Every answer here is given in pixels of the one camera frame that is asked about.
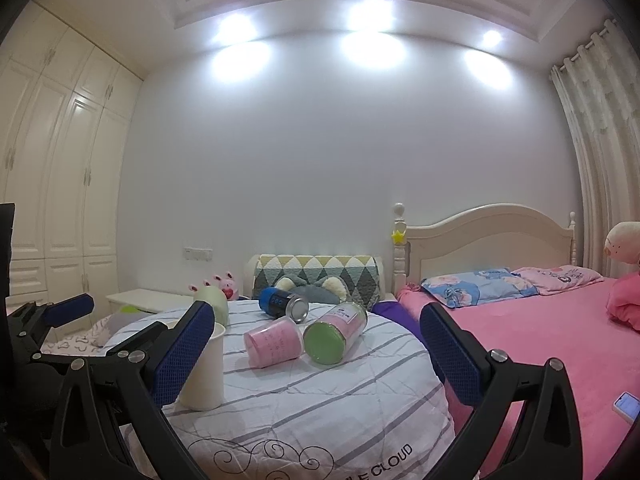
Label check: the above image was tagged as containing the white striped quilt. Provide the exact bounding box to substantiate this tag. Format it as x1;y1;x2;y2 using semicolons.
102;299;457;480

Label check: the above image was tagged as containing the grey pillow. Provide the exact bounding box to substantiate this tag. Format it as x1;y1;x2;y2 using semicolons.
91;307;153;348

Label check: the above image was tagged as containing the glass jar with green lid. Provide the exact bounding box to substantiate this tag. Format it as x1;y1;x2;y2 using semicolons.
303;301;369;365

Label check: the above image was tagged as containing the cream patterned curtain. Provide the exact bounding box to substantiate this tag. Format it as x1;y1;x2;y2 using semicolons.
550;19;640;279

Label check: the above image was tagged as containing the white curtain rod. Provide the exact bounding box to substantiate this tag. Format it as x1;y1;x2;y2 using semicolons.
559;17;618;72

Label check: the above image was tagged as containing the pink bunny plush toy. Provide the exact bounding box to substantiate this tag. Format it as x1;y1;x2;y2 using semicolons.
187;272;237;302

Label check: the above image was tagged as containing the pale green cup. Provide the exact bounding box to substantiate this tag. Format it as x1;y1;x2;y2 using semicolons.
199;282;230;327

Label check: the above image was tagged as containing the pink plush cushion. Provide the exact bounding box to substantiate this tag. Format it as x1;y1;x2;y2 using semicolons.
605;272;640;332

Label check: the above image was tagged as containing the heart print cloth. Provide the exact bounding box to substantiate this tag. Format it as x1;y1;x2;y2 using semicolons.
40;324;110;357

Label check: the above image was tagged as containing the pig plush toy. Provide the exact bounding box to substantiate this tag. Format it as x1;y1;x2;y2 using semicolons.
604;220;640;264

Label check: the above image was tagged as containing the white cup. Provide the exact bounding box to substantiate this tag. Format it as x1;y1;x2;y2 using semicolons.
165;321;226;410

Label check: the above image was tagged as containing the white nightstand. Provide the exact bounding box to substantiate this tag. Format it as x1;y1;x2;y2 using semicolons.
105;288;197;319

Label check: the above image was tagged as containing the blue cartoon pillow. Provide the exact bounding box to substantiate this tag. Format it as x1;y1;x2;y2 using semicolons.
421;269;541;309

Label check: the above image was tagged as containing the blue bottle with steel cap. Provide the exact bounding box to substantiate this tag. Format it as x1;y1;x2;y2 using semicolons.
258;287;310;324

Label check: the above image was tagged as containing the pink bed sheet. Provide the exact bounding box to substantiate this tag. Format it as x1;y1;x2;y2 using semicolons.
394;276;640;480

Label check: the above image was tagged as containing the cream wardrobe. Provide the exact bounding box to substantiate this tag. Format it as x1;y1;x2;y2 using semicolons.
0;0;147;322

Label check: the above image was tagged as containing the pink printed pillow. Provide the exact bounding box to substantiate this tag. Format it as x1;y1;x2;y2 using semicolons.
511;264;605;295

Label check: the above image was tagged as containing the triangle patterned quilted cover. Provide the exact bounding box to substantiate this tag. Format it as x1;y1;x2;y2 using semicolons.
251;253;384;307

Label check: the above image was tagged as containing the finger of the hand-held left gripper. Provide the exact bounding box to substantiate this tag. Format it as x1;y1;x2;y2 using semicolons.
9;293;95;352
102;321;170;362

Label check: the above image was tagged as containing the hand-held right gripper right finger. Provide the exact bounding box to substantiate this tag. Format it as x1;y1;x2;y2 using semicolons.
419;302;589;480

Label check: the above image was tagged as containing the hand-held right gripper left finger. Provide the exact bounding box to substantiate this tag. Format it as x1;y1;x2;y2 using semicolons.
50;301;216;480

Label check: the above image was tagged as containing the smartphone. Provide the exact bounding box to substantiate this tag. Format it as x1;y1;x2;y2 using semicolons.
613;391;640;424

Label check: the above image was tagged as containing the cream wooden headboard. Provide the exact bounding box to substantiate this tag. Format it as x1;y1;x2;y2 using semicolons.
391;202;578;296

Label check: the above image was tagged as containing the purple sheet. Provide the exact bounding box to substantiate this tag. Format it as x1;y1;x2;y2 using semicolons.
369;299;423;337

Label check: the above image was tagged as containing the grey plush with ears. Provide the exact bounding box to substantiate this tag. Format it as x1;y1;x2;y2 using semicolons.
271;274;347;304

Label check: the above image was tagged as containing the pink cup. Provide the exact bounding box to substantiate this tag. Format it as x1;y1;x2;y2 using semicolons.
243;320;305;370

